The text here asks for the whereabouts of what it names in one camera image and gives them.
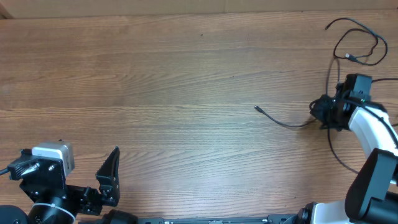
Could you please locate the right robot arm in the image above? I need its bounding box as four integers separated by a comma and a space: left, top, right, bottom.
293, 73, 397, 223

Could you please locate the black short cable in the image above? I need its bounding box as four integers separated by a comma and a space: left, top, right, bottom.
253, 77, 398, 129

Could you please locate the black thin charging cable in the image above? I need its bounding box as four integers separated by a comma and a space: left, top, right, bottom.
324, 55, 361, 175

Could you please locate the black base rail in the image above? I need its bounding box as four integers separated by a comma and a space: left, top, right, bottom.
77, 209, 312, 224

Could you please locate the black USB-A cable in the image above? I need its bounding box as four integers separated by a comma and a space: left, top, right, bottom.
324, 17, 389, 67

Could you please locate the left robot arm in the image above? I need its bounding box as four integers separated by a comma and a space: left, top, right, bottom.
1, 142, 120, 224

